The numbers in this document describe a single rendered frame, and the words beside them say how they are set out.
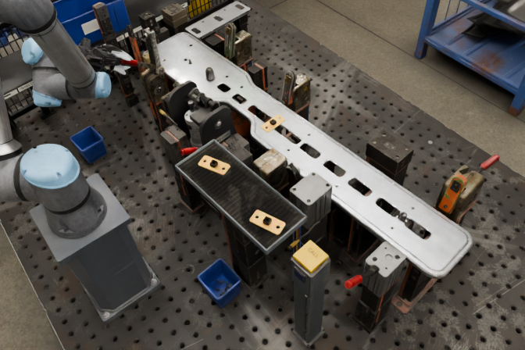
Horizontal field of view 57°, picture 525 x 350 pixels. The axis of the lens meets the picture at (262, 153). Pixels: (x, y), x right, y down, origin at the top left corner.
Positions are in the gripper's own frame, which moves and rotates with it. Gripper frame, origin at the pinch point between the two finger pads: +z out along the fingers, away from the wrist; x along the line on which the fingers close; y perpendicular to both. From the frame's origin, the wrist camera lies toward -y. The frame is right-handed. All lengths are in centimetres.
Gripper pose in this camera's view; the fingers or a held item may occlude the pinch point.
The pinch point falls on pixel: (126, 61)
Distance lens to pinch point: 175.3
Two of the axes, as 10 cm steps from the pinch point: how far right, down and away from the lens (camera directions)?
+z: 6.2, -0.3, 7.9
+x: 4.1, -8.4, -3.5
